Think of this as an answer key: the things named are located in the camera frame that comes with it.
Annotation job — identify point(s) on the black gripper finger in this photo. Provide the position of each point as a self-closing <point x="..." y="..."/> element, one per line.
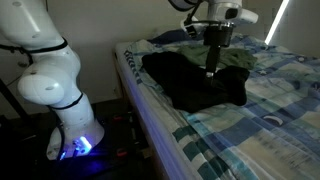
<point x="212" y="61"/>

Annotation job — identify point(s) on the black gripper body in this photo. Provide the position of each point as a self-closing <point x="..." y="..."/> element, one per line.
<point x="218" y="36"/>

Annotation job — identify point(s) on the black shirt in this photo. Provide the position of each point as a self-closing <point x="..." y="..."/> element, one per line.
<point x="185" y="84"/>

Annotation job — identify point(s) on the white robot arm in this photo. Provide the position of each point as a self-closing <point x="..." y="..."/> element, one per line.
<point x="51" y="79"/>

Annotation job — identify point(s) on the green shirt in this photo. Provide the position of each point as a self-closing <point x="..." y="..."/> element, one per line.
<point x="197" y="54"/>

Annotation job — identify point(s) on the dark blue pillow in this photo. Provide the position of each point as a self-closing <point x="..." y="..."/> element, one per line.
<point x="171" y="37"/>

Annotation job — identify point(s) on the blue plaid bed sheet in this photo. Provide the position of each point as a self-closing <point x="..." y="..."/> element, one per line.
<point x="274" y="136"/>

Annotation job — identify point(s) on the wooden bed frame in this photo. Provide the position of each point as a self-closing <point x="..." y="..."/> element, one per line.
<point x="148" y="160"/>

